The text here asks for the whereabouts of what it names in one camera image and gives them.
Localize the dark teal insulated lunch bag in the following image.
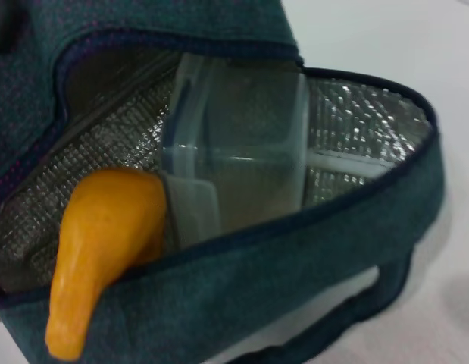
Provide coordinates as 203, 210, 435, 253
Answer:
0, 0, 447, 364

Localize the yellow banana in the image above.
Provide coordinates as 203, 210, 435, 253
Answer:
44, 168, 169, 360

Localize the clear plastic food container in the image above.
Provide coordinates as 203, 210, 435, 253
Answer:
158, 52, 309, 251

